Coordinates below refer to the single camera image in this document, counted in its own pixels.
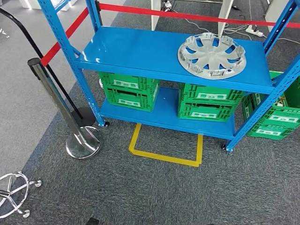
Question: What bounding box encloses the white floor cable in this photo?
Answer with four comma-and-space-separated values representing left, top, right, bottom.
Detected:
172, 9, 300, 43

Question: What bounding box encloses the blue metal shelf rack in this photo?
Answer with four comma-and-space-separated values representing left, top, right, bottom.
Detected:
37, 0, 300, 153

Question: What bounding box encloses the white power strip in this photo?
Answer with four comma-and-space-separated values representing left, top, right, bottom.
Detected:
245, 24, 265, 37

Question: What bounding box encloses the red barrier belt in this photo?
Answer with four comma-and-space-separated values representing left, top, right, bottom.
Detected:
41, 7, 90, 68
98, 3, 300, 30

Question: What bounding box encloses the black round stool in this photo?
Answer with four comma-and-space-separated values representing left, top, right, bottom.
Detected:
0, 172, 42, 219

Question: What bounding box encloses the grey wheel hubcap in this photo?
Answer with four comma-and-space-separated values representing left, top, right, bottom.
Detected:
177, 32, 247, 81

